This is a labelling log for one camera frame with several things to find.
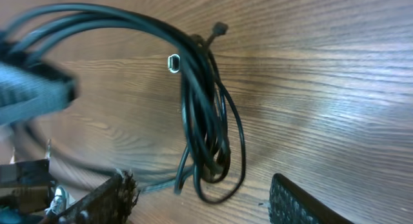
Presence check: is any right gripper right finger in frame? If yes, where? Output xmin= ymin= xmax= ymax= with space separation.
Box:
xmin=268 ymin=173 xmax=352 ymax=224

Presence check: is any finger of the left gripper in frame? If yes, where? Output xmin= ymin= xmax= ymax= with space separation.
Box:
xmin=1 ymin=61 xmax=77 ymax=125

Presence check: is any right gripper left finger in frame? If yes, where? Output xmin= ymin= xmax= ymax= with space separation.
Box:
xmin=42 ymin=170 xmax=139 ymax=224

